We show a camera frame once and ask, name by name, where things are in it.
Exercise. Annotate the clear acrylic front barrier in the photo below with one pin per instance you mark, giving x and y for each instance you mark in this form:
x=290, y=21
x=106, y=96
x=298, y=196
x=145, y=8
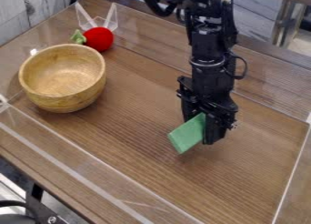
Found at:
x=98, y=191

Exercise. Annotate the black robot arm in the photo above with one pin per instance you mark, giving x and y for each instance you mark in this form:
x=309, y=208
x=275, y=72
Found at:
x=210, y=25

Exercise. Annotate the green rectangular block stick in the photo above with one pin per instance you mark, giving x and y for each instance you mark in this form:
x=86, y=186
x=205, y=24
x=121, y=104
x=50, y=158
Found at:
x=189, y=134

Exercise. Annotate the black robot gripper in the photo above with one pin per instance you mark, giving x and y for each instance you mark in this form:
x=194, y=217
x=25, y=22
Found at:
x=206, y=94

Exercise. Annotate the black table frame leg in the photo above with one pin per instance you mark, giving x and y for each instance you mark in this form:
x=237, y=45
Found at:
x=46, y=215

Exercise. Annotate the clear acrylic corner bracket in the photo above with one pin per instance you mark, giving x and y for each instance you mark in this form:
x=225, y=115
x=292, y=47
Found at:
x=89, y=22

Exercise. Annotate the brown wooden bowl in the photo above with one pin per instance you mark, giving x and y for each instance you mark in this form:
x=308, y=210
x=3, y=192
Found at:
x=63, y=77

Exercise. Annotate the metal table leg background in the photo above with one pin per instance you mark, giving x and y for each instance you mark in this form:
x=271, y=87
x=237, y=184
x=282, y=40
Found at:
x=290, y=17

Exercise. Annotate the red toy radish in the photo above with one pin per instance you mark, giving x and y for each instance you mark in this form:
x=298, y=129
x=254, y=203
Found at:
x=98, y=38

